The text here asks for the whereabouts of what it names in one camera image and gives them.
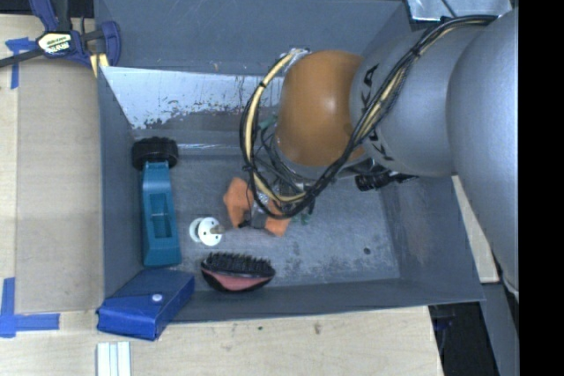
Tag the black bristle brush pink back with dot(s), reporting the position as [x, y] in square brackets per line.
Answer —
[238, 266]

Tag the teal plastic tape dispenser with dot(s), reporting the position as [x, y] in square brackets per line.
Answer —
[161, 233]

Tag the grey metal bin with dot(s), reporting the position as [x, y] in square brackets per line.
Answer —
[335, 242]

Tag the brown cardboard board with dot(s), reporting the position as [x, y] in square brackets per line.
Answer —
[57, 189]

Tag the orange cloth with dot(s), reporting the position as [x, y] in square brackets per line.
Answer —
[235, 198]

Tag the white round plastic knob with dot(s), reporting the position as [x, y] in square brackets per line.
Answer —
[208, 232]

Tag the blue box with white button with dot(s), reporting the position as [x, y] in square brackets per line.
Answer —
[141, 308]

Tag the black ribbed round lid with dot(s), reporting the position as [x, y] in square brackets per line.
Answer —
[150, 149]

